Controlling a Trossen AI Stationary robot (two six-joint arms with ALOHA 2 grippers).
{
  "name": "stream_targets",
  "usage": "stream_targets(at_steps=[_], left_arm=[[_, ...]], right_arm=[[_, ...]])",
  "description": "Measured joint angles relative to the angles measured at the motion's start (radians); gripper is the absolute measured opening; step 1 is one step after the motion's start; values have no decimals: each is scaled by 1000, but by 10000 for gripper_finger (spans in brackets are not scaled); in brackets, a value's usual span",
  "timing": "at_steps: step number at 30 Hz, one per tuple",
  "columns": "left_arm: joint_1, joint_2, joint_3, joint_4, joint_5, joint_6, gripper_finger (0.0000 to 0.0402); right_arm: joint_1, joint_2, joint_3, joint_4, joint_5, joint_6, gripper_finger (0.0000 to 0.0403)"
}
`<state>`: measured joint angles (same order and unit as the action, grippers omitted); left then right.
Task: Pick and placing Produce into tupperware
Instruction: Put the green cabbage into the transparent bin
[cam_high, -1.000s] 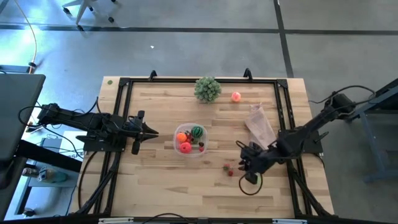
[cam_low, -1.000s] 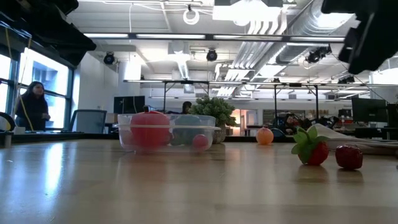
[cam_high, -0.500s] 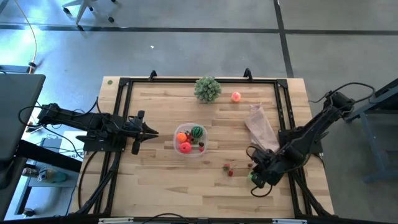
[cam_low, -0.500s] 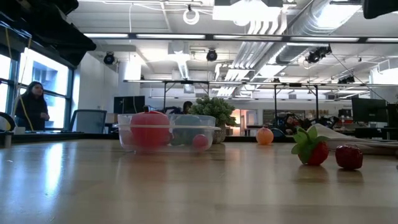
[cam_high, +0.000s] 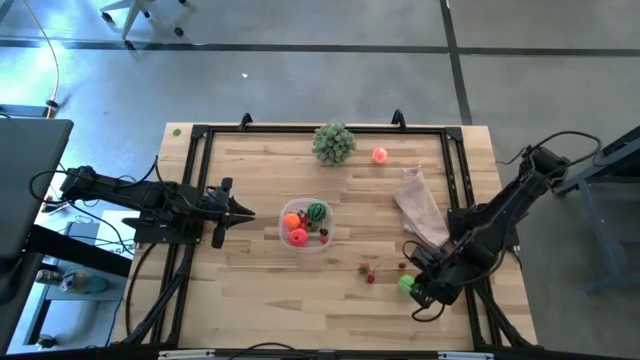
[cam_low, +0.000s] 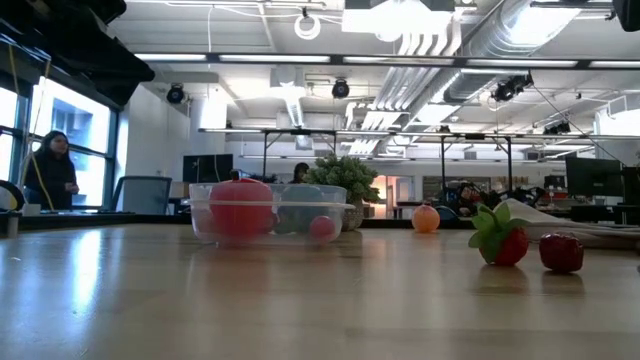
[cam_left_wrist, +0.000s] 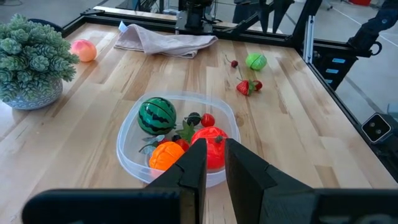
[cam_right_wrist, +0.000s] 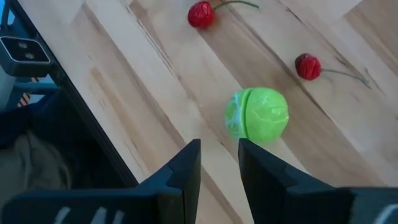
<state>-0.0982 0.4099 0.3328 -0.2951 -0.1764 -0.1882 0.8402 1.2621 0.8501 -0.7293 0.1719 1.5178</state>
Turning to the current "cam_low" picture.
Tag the black aluminium table frame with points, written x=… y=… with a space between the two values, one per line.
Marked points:
x=100 y=220

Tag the black computer monitor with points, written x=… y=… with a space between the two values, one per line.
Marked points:
x=592 y=175
x=207 y=170

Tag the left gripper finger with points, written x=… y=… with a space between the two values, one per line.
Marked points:
x=110 y=70

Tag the toy strawberry with green leaves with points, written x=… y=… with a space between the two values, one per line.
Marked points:
x=510 y=247
x=322 y=227

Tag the black white round device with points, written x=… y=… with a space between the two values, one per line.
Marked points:
x=7 y=200

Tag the black overhead light bar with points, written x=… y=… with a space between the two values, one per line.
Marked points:
x=335 y=60

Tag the potted green succulent plant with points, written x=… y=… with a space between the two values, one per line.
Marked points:
x=345 y=175

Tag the black ceiling spotlight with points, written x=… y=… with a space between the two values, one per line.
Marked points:
x=175 y=93
x=340 y=88

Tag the beige crumpled cloth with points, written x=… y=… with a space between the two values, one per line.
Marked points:
x=575 y=227

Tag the person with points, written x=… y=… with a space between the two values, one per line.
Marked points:
x=50 y=175
x=300 y=172

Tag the clear plastic tupperware container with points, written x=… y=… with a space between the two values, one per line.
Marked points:
x=200 y=222

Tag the silver ventilation duct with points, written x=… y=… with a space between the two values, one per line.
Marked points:
x=500 y=40

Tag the red toy apple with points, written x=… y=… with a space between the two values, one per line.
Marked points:
x=241 y=210

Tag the green striped toy watermelon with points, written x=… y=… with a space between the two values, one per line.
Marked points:
x=300 y=207

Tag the black metal gantry frame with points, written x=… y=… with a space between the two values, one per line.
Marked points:
x=300 y=132

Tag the black ceiling camera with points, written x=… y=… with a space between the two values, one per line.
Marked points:
x=510 y=87

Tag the pink orange toy peach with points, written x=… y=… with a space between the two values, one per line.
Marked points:
x=425 y=218

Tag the grey mesh office chair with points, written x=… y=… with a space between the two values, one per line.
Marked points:
x=142 y=195

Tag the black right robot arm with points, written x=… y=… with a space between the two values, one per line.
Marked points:
x=629 y=11

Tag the red toy cherry with stem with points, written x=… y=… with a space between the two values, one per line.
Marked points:
x=561 y=252

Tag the large office window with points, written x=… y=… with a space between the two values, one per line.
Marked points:
x=90 y=165

